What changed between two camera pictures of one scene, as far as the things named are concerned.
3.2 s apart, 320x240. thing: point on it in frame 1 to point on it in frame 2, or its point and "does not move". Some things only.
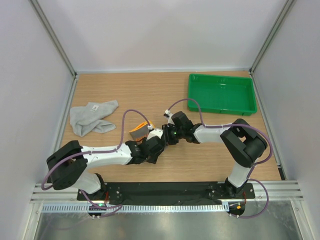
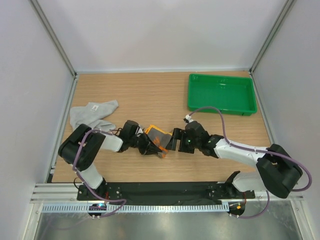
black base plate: (165, 192) does not move
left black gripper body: (151, 158) to (136, 142)
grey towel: (85, 119) does not move
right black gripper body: (173, 133) to (187, 145)
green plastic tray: (222, 94) does not move
